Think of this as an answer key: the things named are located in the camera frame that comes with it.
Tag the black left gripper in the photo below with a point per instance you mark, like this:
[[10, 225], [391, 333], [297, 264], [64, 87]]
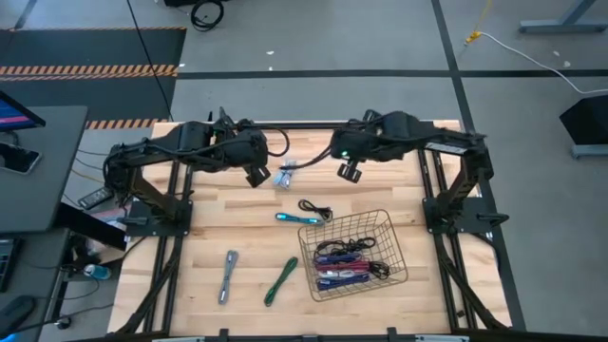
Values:
[[237, 147]]

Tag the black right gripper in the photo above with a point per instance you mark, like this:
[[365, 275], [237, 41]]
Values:
[[351, 145]]

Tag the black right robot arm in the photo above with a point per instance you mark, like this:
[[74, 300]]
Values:
[[463, 183]]

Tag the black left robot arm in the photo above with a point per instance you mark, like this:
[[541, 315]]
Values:
[[152, 147]]

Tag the black power adapter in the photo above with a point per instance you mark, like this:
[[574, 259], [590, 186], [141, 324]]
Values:
[[95, 198]]

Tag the black flat panel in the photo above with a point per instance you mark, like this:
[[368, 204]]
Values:
[[92, 233]]

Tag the clear water bottle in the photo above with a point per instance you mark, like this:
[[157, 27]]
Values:
[[97, 271]]

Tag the black equipment case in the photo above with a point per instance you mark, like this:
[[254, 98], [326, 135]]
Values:
[[178, 2]]

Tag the dark grey desk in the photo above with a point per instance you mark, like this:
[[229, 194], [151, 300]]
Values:
[[52, 180]]

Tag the black hazard-striped floor mat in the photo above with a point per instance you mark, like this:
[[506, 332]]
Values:
[[95, 47]]

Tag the low grey side desk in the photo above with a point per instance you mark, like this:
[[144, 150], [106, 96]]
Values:
[[38, 266]]

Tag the grey stand foot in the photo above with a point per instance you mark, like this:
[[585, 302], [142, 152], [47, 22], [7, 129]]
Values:
[[589, 151]]

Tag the black smartphone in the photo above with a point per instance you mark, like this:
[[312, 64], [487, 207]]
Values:
[[16, 158]]

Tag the black caster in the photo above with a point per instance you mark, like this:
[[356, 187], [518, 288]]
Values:
[[62, 323]]

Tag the black box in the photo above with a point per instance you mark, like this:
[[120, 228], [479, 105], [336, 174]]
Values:
[[589, 121]]

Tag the computer monitor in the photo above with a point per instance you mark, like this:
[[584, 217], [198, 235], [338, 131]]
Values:
[[14, 116]]

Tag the grey metal table leg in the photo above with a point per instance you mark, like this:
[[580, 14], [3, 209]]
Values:
[[560, 24]]

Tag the dark keyboard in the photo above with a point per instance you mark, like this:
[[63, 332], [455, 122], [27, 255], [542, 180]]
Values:
[[5, 263]]

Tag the black computer mouse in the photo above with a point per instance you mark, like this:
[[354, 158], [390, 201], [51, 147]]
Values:
[[14, 311]]

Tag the black aluminium table frame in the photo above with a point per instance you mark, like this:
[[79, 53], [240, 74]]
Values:
[[309, 126]]

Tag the black frame clamp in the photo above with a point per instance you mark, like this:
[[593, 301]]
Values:
[[223, 334], [222, 114], [392, 333]]

